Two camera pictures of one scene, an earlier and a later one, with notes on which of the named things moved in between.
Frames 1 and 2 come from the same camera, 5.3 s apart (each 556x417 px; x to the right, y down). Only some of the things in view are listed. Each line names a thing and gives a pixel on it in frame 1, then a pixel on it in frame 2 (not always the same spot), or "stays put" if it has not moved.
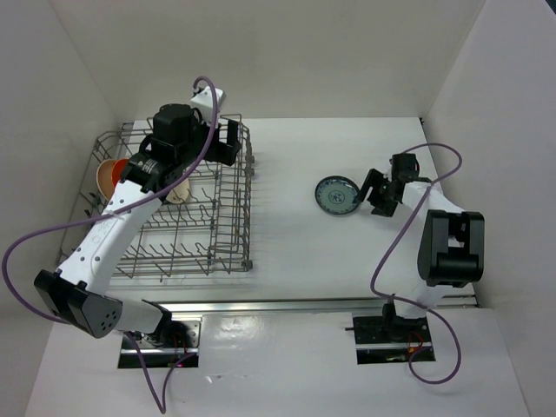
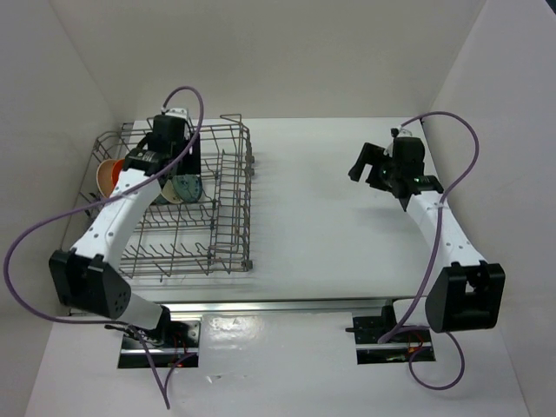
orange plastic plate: [117, 170] stays put
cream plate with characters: [104, 176] stays put
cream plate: [179, 193] stays put
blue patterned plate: [337, 195] to [188, 187]
